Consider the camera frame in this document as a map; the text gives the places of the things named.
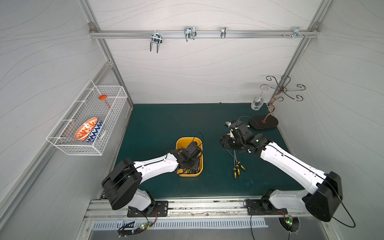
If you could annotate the metal loop hook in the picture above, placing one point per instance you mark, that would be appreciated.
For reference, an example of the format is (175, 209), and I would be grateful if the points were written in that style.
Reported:
(190, 33)

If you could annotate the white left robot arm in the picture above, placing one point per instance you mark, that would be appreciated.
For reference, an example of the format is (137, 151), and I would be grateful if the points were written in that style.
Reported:
(121, 186)

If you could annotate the yellow plastic storage box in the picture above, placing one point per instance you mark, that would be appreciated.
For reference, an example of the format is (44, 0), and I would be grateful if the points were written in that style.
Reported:
(183, 143)

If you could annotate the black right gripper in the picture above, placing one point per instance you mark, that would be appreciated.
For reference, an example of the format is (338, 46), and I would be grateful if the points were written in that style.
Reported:
(230, 142)

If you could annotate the small metal hook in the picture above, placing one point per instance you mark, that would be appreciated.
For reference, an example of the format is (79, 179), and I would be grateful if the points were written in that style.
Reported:
(223, 32)

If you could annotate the white wire basket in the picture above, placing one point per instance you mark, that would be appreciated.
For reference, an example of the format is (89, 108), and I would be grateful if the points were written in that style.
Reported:
(86, 106)

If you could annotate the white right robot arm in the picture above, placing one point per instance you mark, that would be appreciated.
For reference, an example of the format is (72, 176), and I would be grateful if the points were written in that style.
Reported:
(322, 193)

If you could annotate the file tool black yellow handle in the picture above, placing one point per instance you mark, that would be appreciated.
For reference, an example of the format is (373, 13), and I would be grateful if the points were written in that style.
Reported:
(241, 166)
(187, 171)
(235, 165)
(238, 167)

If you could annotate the aluminium crossbar rail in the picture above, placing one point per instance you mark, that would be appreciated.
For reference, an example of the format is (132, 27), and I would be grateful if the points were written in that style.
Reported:
(201, 34)

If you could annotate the metal corner hook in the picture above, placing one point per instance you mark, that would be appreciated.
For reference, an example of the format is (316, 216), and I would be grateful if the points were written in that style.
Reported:
(296, 34)

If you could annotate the orange white patterned bowl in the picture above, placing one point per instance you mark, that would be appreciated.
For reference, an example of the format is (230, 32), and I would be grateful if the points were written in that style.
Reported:
(84, 130)

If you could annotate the round fan unit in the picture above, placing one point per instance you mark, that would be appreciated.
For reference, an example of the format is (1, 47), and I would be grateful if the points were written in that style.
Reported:
(290, 224)

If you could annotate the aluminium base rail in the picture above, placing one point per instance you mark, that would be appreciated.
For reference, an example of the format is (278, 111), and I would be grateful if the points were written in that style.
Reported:
(178, 208)

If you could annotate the white vented strip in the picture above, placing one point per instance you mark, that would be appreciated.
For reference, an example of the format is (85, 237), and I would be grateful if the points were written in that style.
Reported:
(183, 224)

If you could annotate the blue white patterned bowl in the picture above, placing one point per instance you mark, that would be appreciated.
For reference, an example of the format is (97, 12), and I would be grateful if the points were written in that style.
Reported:
(95, 132)

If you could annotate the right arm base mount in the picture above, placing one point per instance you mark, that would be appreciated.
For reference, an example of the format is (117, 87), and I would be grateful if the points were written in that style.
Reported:
(263, 206)

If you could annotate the orange spoon in basket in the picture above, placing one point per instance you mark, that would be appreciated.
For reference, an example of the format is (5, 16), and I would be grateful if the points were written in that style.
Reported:
(104, 98)

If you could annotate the metal double hook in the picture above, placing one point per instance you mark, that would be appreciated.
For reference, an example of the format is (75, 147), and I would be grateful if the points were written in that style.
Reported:
(156, 40)

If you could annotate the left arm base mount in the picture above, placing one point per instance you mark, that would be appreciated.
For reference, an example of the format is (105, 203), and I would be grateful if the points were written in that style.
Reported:
(144, 205)

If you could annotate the dark oval stand base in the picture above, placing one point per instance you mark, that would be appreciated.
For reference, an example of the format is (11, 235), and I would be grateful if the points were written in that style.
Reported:
(263, 122)

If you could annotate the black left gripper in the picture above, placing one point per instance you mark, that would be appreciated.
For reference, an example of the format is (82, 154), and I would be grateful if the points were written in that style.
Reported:
(190, 165)

